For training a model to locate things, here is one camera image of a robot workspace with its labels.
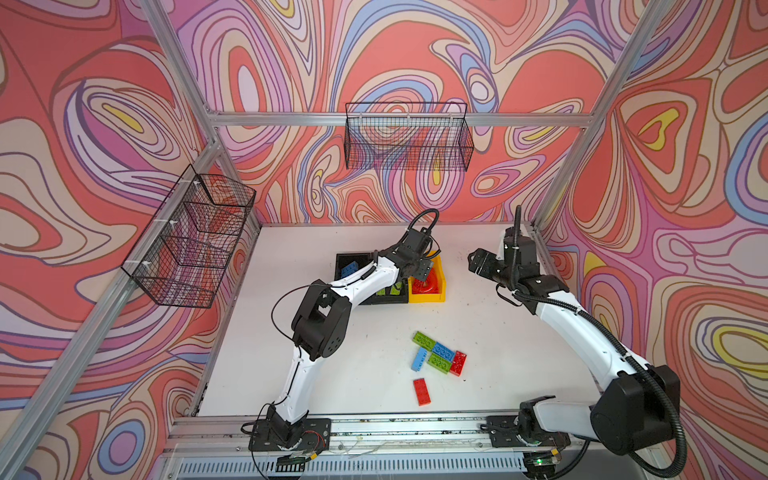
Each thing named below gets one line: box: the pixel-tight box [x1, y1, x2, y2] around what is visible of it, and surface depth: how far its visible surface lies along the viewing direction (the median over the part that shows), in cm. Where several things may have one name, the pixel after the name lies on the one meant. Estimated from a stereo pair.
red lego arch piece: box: [412, 268, 440, 294], surface depth 100 cm
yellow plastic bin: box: [408, 251, 446, 304], surface depth 98 cm
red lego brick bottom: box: [413, 378, 431, 406], surface depth 81 cm
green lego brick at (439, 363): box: [427, 352, 452, 375], surface depth 86 cm
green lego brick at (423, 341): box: [412, 331, 436, 351], surface depth 90 cm
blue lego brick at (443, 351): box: [432, 342, 455, 362], surface depth 88 cm
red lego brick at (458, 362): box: [450, 350, 467, 377], surface depth 84 cm
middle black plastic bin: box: [359, 277, 409, 305], surface depth 98 cm
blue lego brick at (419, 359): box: [411, 347, 428, 372], surface depth 86 cm
